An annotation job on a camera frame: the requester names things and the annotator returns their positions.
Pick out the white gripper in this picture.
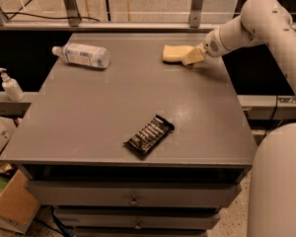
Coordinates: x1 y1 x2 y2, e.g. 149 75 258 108
182 29 230 65

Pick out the yellow sponge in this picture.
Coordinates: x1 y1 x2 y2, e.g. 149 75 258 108
162 45 192 63

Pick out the clear plastic bottle blue label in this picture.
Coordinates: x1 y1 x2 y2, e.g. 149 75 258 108
52 42 111 69

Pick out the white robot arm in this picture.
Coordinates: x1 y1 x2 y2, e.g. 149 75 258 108
182 0 296 237

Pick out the white pump dispenser bottle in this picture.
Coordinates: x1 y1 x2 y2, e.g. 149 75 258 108
0 68 25 102

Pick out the black snack bar wrapper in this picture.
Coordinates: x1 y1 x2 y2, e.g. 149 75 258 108
123 115 175 158

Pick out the grey drawer cabinet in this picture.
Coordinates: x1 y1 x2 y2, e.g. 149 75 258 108
1 34 257 237

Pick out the middle grey drawer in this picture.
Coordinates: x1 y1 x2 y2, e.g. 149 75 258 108
55 208 220 230

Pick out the grey drawer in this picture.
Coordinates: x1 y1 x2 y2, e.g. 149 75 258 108
25 181 241 208
55 208 220 230

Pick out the top grey drawer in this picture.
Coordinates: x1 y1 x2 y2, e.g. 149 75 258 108
25 181 241 208

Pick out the brown cardboard box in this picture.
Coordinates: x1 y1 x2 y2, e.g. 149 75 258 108
0 171 40 234

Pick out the metal railing frame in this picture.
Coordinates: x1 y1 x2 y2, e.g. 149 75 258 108
0 0 296 32

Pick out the black cable on floor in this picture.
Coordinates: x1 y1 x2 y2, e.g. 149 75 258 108
3 11 101 23

